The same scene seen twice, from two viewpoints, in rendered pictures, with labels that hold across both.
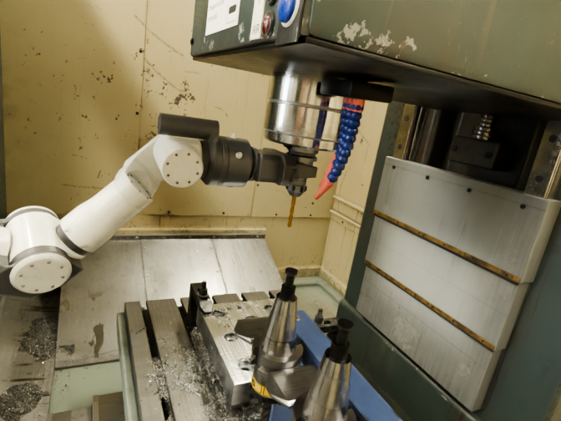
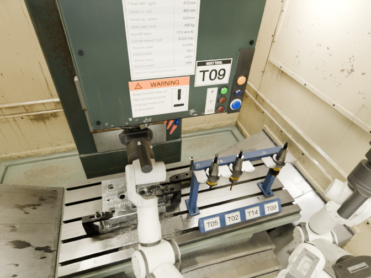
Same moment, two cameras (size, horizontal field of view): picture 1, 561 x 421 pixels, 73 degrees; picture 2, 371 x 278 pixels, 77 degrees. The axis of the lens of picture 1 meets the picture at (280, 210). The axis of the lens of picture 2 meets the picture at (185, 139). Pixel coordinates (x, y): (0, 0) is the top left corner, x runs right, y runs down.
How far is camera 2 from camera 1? 0.90 m
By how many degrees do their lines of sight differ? 73
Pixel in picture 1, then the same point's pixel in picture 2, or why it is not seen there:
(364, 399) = (231, 159)
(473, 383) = (164, 134)
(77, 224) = (159, 231)
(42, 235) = (164, 247)
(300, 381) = (224, 170)
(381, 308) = (112, 142)
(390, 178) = not seen: hidden behind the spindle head
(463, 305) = not seen: hidden behind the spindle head
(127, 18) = not seen: outside the picture
